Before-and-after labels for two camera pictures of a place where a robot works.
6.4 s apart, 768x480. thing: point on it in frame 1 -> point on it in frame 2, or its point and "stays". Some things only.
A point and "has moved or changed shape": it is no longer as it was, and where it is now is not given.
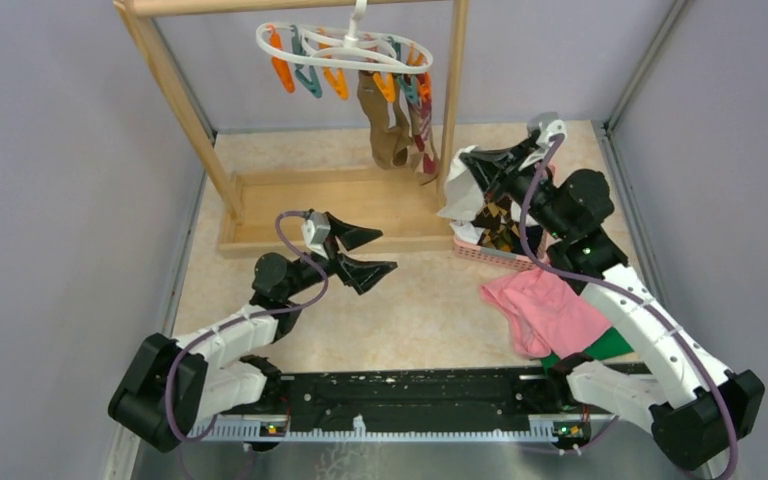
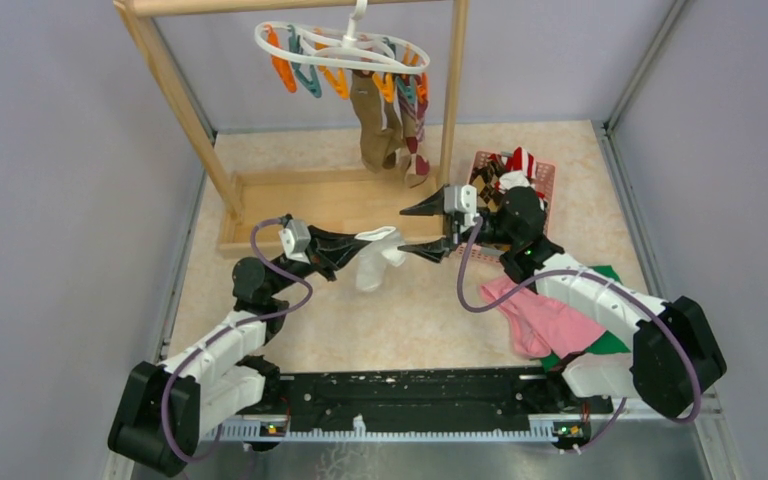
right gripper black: [496, 171] -> [434, 205]
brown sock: [405, 142] has moved or changed shape
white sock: [463, 197] has moved or changed shape
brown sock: [390, 133] has moved or changed shape
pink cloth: [545, 313] stays
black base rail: [439, 402] stays
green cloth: [608, 345] stays
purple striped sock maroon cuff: [418, 87] -> [418, 167]
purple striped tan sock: [425, 159] has moved or changed shape
